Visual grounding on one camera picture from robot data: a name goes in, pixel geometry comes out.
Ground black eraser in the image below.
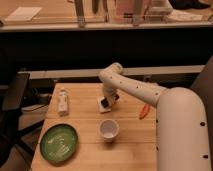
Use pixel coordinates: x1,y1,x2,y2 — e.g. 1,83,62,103
101,98,109,107

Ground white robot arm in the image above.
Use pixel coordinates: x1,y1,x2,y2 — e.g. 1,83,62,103
99,62,213,171

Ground white cup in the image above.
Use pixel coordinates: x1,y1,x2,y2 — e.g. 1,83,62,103
99,119,119,143

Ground orange carrot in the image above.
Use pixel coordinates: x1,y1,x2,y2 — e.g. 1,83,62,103
139,104,150,119

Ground white plastic bottle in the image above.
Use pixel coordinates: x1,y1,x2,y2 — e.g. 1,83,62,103
57,87,69,116

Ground green plate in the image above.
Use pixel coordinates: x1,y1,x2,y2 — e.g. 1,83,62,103
40,124,78,164

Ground black office chair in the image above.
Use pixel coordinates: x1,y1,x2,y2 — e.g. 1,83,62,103
0,72,46,168

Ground white paper sheet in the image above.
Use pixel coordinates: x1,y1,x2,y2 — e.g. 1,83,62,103
5,7,42,22

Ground cables on floor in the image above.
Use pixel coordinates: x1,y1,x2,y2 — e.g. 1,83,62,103
21,93,53,113

